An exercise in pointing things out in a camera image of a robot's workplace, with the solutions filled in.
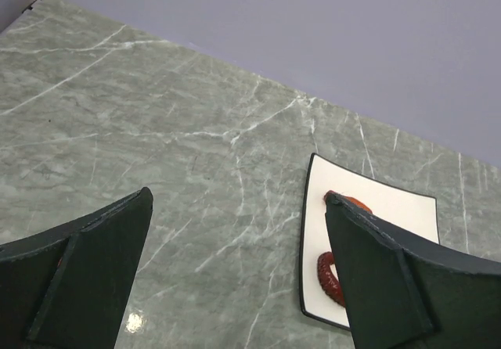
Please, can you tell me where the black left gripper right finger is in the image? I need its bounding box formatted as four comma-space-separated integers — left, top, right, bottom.
338, 208, 500, 348

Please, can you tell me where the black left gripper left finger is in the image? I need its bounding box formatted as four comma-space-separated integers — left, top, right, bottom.
1, 187, 153, 348

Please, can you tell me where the curved red sausage piece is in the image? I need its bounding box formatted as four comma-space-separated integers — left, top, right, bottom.
317, 251, 345, 308

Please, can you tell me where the red-brown chicken wing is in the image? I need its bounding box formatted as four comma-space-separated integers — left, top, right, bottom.
323, 190, 373, 214

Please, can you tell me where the white square plate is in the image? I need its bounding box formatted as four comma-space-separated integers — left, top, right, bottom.
299, 153, 440, 330

